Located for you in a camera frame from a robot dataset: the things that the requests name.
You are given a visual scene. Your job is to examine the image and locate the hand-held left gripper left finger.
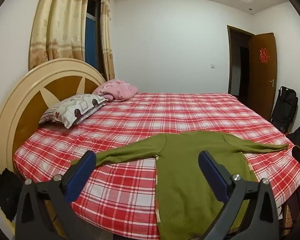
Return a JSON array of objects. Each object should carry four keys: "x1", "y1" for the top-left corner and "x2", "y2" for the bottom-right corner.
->
[{"x1": 15, "y1": 150, "x2": 97, "y2": 240}]

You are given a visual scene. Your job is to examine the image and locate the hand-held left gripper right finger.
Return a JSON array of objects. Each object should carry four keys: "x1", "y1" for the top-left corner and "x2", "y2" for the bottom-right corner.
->
[{"x1": 197, "y1": 150, "x2": 287, "y2": 240}]

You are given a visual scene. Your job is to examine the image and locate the green knit sweater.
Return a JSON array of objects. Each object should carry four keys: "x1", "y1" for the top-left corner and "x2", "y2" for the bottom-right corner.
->
[{"x1": 71, "y1": 131, "x2": 290, "y2": 240}]

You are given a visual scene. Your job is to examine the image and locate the small black bag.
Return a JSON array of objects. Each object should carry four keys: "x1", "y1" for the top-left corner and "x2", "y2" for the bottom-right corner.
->
[{"x1": 287, "y1": 126, "x2": 300, "y2": 147}]

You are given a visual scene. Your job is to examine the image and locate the black backpack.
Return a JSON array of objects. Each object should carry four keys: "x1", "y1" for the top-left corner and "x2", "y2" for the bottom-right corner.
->
[{"x1": 269, "y1": 86, "x2": 298, "y2": 133}]

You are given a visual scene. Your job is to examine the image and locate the brown wicker basket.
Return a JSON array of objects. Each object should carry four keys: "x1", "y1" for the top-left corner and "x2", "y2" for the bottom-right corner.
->
[{"x1": 281, "y1": 204, "x2": 294, "y2": 236}]

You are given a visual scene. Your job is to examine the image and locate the grey patterned pillow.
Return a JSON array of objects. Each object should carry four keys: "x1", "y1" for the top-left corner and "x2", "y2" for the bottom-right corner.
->
[{"x1": 38, "y1": 94, "x2": 108, "y2": 129}]

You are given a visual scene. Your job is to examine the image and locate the red plaid bed sheet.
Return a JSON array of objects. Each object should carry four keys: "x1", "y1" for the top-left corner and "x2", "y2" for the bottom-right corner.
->
[{"x1": 13, "y1": 92, "x2": 300, "y2": 239}]

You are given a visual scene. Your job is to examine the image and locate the black cloth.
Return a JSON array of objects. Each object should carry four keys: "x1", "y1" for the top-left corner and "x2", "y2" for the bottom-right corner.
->
[{"x1": 0, "y1": 168, "x2": 23, "y2": 222}]

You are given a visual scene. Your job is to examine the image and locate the brown wooden door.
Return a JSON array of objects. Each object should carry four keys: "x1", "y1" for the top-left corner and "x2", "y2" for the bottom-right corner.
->
[{"x1": 248, "y1": 32, "x2": 277, "y2": 123}]

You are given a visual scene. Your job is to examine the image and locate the cream and brown headboard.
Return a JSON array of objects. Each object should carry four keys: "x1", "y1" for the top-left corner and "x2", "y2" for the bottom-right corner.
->
[{"x1": 0, "y1": 58, "x2": 107, "y2": 180}]

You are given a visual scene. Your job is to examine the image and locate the pink pillow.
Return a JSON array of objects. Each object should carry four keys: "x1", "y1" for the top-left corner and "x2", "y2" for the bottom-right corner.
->
[{"x1": 92, "y1": 79, "x2": 138, "y2": 102}]

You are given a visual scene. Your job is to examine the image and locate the red paper door decoration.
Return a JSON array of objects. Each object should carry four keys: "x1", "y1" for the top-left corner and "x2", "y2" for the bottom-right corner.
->
[{"x1": 258, "y1": 49, "x2": 269, "y2": 64}]

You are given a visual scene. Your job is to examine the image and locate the narrow beige floral curtain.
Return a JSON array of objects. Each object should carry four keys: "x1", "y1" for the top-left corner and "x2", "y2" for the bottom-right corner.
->
[{"x1": 100, "y1": 0, "x2": 115, "y2": 81}]

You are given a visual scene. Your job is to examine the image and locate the window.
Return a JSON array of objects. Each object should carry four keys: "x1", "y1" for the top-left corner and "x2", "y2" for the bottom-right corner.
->
[{"x1": 84, "y1": 0, "x2": 102, "y2": 73}]

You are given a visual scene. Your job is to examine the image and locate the wide beige floral curtain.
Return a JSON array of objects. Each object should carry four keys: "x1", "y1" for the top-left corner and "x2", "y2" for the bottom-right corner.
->
[{"x1": 28, "y1": 0, "x2": 91, "y2": 71}]

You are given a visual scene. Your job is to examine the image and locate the dark door frame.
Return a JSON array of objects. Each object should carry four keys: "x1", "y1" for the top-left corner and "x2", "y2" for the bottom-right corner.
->
[{"x1": 226, "y1": 25, "x2": 255, "y2": 98}]

